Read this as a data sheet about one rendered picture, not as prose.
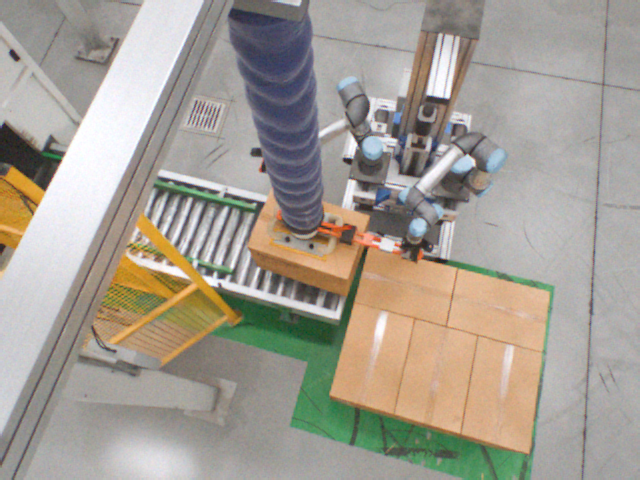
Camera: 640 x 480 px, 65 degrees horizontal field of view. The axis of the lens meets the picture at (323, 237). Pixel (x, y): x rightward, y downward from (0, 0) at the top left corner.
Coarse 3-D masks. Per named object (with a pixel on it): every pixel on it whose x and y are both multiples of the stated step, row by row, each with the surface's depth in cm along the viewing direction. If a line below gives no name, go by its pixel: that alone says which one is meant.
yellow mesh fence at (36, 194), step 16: (0, 176) 184; (16, 176) 188; (16, 192) 213; (32, 192) 198; (0, 208) 249; (16, 208) 242; (32, 208) 231; (0, 224) 293; (16, 224) 279; (0, 240) 331; (16, 240) 331; (128, 272) 326; (144, 272) 311; (144, 288) 370; (160, 288) 341; (176, 304) 378
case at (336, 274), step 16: (272, 192) 291; (272, 208) 287; (336, 208) 286; (256, 224) 284; (352, 224) 282; (368, 224) 296; (256, 240) 281; (320, 240) 280; (256, 256) 293; (272, 256) 281; (288, 256) 277; (304, 256) 277; (336, 256) 276; (352, 256) 276; (288, 272) 302; (304, 272) 289; (320, 272) 277; (336, 272) 273; (352, 272) 285; (336, 288) 298
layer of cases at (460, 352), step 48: (384, 288) 324; (432, 288) 323; (480, 288) 322; (528, 288) 321; (384, 336) 313; (432, 336) 312; (480, 336) 312; (528, 336) 311; (336, 384) 304; (384, 384) 303; (432, 384) 302; (480, 384) 302; (528, 384) 301; (480, 432) 292; (528, 432) 292
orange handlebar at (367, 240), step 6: (276, 216) 271; (324, 222) 268; (330, 234) 267; (336, 234) 266; (360, 234) 266; (366, 234) 265; (360, 240) 264; (366, 240) 264; (372, 240) 267; (378, 240) 264; (372, 246) 264; (378, 246) 263; (396, 246) 264; (396, 252) 262; (402, 252) 261; (420, 252) 261; (420, 258) 260
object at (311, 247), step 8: (280, 232) 280; (288, 232) 280; (272, 240) 279; (288, 240) 275; (312, 240) 278; (288, 248) 277; (296, 248) 276; (312, 248) 274; (312, 256) 275; (320, 256) 274
